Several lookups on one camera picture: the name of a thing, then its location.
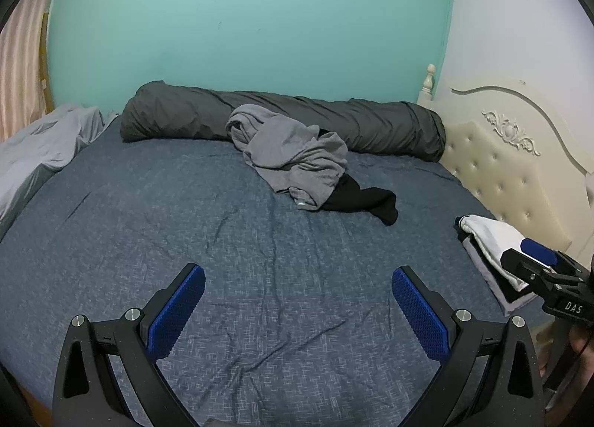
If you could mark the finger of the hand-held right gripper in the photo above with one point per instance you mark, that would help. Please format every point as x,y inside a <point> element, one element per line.
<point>538,251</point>
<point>519,262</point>

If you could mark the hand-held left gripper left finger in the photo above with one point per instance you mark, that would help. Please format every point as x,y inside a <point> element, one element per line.
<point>178,311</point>

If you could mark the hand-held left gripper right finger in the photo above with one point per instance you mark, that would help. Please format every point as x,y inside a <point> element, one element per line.
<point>417,311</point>

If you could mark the grey knit sweater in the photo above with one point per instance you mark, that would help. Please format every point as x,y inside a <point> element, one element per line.
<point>315,162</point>

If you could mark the pale grey folded garment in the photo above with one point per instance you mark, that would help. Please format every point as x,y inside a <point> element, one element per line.
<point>482,269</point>

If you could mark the cream tufted headboard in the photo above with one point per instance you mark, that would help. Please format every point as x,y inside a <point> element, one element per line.
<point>501,167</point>

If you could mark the dark grey rolled duvet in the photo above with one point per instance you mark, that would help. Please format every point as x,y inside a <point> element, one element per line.
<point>185,116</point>

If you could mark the light grey blanket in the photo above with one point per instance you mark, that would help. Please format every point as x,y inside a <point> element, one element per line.
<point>41,144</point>

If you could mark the pink striped curtain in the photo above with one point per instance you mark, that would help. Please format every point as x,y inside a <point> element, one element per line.
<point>18,70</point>

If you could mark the cream bed post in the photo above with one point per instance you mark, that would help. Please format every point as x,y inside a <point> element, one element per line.
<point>427,88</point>

